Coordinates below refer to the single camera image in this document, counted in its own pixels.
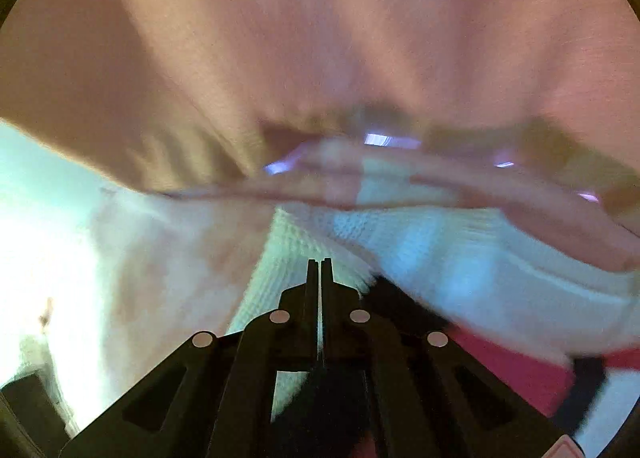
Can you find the white knitted sweater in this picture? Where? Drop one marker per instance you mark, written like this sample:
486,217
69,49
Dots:
450,258

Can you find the pink printed blanket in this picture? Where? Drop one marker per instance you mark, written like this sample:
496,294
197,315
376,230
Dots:
450,182

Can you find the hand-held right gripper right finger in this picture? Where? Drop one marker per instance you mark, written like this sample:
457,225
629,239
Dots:
326,288

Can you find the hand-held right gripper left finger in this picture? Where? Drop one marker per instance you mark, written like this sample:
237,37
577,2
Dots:
312,288

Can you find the red cloth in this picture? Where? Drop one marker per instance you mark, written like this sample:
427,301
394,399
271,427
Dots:
510,373

